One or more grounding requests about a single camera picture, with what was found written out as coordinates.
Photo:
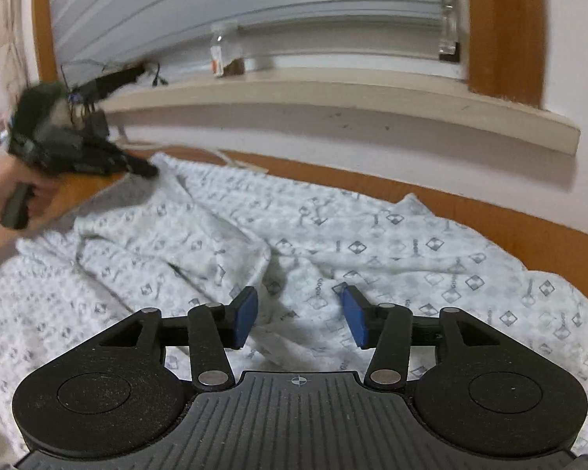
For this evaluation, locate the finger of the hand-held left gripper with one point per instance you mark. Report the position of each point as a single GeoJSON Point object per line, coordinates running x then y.
{"type": "Point", "coordinates": [112, 83]}
{"type": "Point", "coordinates": [135, 166]}

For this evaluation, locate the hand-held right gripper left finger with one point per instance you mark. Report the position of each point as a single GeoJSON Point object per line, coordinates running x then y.
{"type": "Point", "coordinates": [245, 318]}

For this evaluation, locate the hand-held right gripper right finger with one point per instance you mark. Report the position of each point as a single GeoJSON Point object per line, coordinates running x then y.
{"type": "Point", "coordinates": [355, 318]}

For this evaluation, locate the patterned white pajama shirt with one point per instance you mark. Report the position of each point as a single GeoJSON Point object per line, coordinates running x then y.
{"type": "Point", "coordinates": [323, 264]}

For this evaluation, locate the small bottle orange label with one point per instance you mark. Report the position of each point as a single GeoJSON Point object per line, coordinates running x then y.
{"type": "Point", "coordinates": [220, 54]}

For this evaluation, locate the grey window blind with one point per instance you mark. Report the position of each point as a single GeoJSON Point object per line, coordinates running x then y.
{"type": "Point", "coordinates": [274, 5]}

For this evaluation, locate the wooden window frame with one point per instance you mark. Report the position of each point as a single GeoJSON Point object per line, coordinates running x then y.
{"type": "Point", "coordinates": [507, 29]}

